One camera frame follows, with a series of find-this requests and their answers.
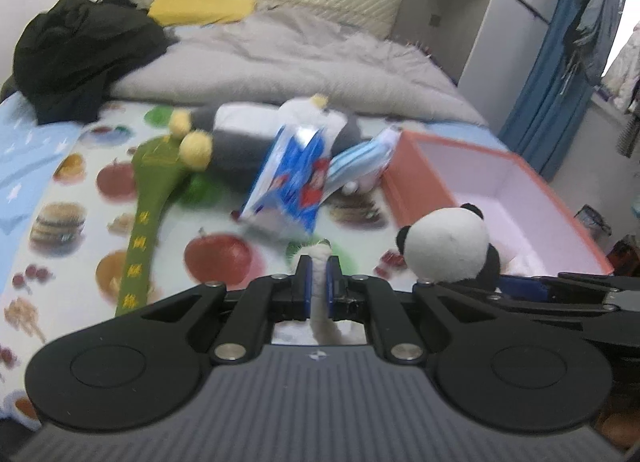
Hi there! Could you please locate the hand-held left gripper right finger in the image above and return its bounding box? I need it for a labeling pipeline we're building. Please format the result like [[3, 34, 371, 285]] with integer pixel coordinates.
[[325, 254, 496, 365]]

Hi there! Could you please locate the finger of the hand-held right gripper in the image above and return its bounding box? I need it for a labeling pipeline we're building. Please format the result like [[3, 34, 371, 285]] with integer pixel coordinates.
[[480, 293, 640, 349], [497, 271, 640, 314]]

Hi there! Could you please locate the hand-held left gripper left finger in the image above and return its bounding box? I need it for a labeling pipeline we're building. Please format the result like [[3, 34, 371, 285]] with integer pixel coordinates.
[[142, 254, 313, 364]]

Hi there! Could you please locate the white fluffy scrunchie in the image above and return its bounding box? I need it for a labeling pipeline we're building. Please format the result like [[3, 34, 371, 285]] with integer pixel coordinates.
[[295, 238, 353, 347]]

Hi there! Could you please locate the panda plush toy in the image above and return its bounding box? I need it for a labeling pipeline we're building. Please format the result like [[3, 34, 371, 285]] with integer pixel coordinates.
[[395, 203, 503, 290]]

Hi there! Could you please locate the pink cardboard box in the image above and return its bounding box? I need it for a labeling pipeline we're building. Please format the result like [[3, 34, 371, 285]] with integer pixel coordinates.
[[380, 129, 615, 278]]

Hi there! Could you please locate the person's right hand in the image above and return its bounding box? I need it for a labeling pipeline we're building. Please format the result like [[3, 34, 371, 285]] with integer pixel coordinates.
[[597, 389, 640, 453]]

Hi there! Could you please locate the dark red object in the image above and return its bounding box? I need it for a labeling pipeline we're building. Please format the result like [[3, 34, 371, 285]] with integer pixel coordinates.
[[607, 237, 640, 275]]

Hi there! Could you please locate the small dark bin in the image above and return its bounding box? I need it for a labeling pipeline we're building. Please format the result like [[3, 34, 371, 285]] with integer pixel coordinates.
[[575, 206, 613, 238]]

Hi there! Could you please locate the fruit printed mat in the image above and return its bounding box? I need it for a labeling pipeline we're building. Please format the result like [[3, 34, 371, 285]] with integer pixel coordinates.
[[0, 101, 493, 430]]

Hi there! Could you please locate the blue tissue packet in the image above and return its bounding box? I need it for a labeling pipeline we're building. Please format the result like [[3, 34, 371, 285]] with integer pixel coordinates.
[[237, 122, 333, 238]]

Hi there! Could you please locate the clear plastic bag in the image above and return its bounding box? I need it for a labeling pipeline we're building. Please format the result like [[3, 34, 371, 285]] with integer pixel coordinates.
[[340, 174, 386, 195]]

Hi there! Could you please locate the pack of blue face masks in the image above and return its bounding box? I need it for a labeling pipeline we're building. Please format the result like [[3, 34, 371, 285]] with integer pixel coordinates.
[[327, 126, 403, 193]]

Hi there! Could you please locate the grey penguin plush toy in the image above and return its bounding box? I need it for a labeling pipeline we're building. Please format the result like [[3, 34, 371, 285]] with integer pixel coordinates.
[[167, 94, 363, 183]]

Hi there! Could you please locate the blue curtain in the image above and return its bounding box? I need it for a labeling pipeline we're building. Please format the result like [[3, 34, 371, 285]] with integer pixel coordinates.
[[497, 0, 631, 183]]

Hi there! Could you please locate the grey blanket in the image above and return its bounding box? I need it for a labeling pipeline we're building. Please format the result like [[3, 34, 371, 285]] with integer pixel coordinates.
[[110, 9, 491, 125]]

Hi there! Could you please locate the hanging white garment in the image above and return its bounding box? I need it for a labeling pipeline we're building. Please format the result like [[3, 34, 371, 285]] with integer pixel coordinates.
[[602, 24, 640, 113]]

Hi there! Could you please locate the white wardrobe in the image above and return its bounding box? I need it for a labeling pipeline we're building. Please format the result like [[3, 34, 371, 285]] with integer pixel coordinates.
[[390, 0, 556, 88]]

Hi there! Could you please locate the hanging grey blue garment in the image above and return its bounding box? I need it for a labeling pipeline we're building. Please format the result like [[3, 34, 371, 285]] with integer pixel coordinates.
[[562, 0, 626, 93]]

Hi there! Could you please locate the yellow pillow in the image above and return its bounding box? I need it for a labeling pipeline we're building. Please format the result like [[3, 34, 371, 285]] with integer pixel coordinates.
[[147, 0, 258, 28]]

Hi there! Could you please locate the light blue star sheet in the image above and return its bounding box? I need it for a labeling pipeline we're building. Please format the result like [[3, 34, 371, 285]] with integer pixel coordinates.
[[0, 92, 83, 238]]

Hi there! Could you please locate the black clothing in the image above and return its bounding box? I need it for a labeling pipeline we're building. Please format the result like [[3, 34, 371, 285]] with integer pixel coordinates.
[[12, 0, 173, 125]]

